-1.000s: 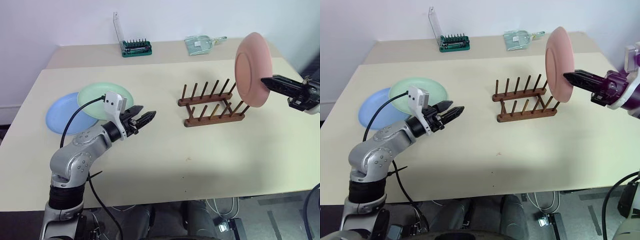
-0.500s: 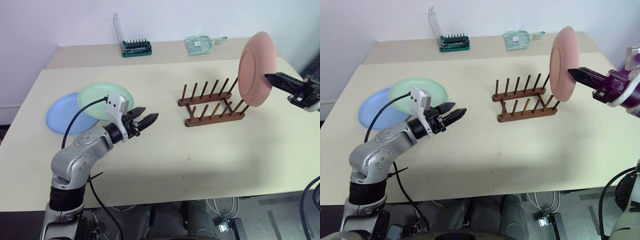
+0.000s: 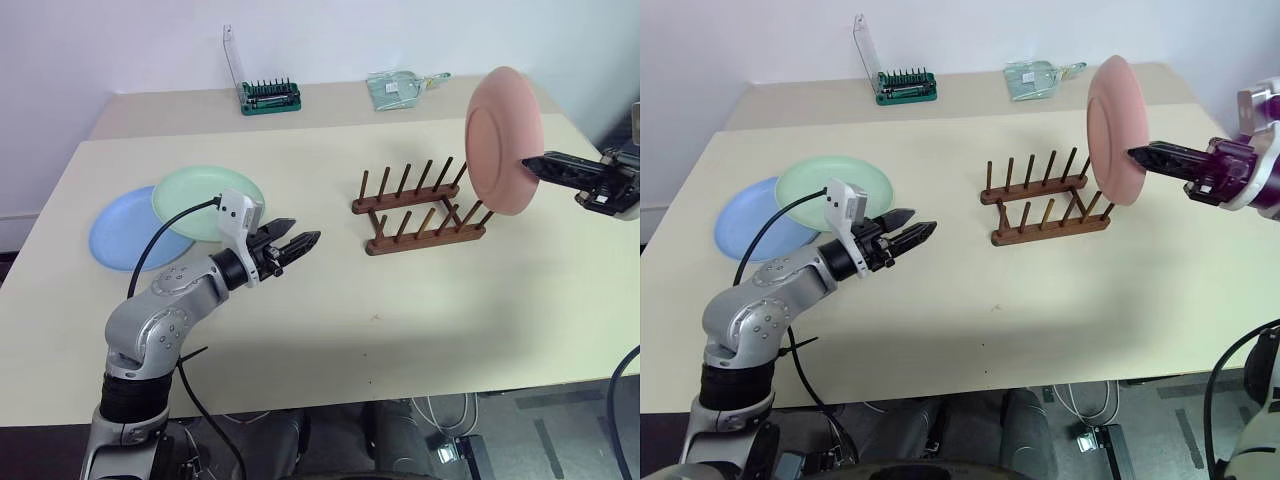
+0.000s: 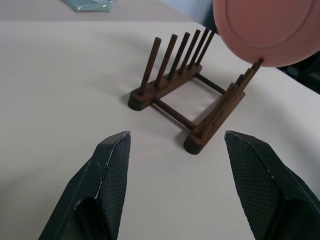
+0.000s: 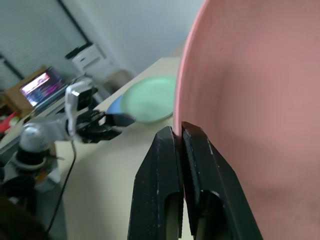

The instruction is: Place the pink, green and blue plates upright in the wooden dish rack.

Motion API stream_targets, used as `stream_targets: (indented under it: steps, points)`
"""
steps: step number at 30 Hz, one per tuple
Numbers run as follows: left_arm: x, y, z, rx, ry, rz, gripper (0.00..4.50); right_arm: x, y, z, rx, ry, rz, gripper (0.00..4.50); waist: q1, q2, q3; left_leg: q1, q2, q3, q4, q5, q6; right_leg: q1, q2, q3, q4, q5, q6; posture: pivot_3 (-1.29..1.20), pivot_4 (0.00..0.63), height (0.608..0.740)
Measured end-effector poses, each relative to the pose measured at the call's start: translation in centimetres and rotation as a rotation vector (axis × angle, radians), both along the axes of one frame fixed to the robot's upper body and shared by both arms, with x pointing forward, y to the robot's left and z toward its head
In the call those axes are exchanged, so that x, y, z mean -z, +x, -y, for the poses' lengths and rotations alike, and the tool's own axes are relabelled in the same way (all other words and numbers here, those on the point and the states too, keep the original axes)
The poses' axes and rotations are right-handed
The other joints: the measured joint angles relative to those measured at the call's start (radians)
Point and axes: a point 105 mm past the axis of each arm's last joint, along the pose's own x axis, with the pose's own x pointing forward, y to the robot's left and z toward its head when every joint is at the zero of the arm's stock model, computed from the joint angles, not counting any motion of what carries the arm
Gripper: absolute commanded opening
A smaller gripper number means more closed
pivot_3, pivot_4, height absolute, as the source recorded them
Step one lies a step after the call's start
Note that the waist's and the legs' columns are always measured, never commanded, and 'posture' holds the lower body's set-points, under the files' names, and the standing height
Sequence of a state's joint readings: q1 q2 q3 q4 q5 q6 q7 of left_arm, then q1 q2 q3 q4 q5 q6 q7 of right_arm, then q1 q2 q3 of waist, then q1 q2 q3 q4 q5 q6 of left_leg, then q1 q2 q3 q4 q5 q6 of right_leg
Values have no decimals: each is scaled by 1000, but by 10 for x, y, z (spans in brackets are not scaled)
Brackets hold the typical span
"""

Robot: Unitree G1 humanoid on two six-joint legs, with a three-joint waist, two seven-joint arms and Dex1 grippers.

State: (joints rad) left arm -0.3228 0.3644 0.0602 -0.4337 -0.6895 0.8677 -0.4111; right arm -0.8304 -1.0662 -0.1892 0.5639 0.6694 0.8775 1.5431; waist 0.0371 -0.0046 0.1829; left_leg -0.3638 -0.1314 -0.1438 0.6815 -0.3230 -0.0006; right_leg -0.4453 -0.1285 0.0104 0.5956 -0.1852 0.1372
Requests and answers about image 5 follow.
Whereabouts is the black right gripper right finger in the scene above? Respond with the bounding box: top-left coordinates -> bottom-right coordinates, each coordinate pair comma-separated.
180,121 -> 264,240

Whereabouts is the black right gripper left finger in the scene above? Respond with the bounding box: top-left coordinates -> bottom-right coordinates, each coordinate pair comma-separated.
127,125 -> 185,240

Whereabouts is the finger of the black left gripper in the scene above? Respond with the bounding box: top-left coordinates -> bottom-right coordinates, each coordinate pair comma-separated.
106,112 -> 137,128

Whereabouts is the pink plate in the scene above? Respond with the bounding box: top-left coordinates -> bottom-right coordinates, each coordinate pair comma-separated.
173,0 -> 320,240

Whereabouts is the blue plate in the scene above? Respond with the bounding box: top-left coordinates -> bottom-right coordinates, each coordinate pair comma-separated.
106,94 -> 124,116

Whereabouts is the green plate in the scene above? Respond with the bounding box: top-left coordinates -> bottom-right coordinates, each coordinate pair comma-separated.
119,75 -> 178,125

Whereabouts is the open laptop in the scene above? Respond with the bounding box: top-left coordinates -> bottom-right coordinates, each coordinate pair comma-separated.
19,66 -> 72,111

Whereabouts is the white printer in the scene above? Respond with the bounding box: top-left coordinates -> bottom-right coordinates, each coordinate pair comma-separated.
64,41 -> 118,76

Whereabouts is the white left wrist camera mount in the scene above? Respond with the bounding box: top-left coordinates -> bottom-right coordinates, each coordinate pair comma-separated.
64,76 -> 97,137

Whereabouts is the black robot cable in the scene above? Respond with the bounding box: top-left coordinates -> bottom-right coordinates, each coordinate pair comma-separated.
44,139 -> 77,233

